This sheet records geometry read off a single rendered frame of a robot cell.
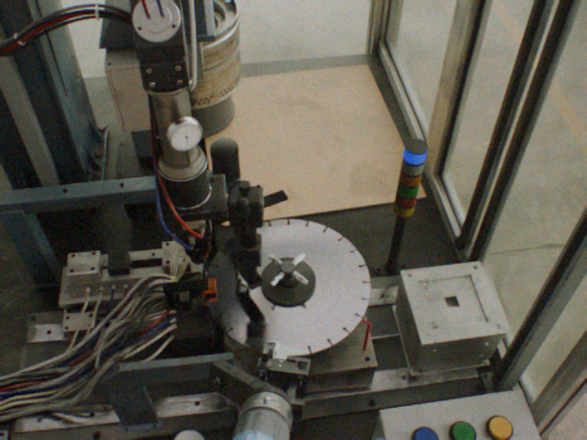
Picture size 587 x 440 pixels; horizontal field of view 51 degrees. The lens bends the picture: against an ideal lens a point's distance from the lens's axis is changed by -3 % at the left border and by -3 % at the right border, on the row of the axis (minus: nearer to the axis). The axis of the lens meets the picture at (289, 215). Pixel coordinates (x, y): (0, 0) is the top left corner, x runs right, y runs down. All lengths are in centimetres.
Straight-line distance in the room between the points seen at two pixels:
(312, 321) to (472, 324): 33
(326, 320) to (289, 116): 85
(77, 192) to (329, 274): 55
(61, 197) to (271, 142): 70
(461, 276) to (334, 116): 74
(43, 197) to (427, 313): 83
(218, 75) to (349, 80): 53
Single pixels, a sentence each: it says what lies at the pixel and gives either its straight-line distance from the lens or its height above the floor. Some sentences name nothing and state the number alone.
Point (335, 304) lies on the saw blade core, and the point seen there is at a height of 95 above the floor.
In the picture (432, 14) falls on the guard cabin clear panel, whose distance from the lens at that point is 171.
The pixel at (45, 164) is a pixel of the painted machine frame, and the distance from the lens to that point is 166.
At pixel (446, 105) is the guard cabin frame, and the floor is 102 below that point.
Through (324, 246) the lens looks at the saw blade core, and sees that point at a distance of 132.
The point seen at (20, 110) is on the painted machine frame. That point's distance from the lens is 155.
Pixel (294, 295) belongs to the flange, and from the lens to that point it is 124.
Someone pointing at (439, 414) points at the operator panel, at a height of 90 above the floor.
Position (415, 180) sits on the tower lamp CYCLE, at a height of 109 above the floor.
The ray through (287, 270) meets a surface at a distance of 122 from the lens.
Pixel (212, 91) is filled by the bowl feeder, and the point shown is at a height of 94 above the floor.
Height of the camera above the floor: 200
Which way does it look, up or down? 50 degrees down
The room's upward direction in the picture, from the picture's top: straight up
